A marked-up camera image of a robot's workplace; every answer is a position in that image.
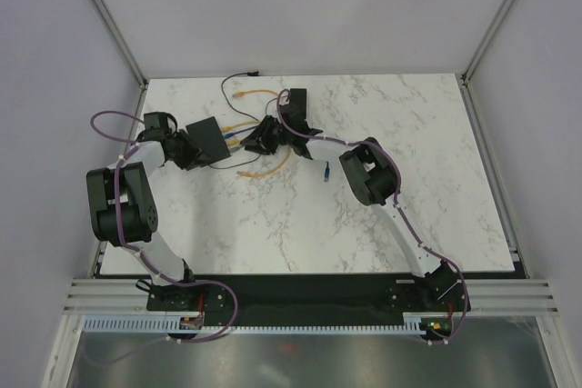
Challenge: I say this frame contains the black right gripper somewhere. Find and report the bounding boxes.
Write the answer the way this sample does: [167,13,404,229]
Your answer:
[241,116,293,157]

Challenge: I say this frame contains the yellow ethernet cable long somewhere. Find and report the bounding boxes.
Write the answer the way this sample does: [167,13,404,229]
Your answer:
[221,125,292,179]

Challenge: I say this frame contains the black network switch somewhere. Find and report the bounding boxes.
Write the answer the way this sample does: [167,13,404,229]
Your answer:
[186,116,231,169]

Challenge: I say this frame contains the yellow ethernet cable short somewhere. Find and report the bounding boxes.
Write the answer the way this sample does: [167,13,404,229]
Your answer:
[222,88,277,134]

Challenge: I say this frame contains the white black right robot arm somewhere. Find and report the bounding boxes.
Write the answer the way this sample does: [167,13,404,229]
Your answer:
[242,88,468,310]

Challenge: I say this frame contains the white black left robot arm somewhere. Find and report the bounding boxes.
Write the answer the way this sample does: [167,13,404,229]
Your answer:
[86,112,202,310]

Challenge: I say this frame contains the purple robot cable left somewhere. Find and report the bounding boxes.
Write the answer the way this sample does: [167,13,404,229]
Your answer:
[81,110,241,366]

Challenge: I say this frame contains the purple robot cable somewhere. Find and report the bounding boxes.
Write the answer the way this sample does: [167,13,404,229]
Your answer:
[276,89,469,347]
[81,110,241,366]

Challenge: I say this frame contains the black power adapter cable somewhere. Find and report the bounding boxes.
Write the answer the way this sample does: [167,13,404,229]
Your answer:
[208,70,274,172]

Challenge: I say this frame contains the purple robot cable right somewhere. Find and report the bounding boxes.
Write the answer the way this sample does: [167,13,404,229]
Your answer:
[276,89,469,347]

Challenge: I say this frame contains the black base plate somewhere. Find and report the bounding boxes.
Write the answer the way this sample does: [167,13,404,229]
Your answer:
[140,274,470,323]

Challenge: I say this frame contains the aluminium frame rail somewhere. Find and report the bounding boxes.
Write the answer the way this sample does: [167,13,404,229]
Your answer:
[65,274,557,315]

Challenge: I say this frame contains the white slotted cable duct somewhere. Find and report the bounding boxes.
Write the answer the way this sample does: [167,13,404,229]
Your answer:
[82,313,453,335]

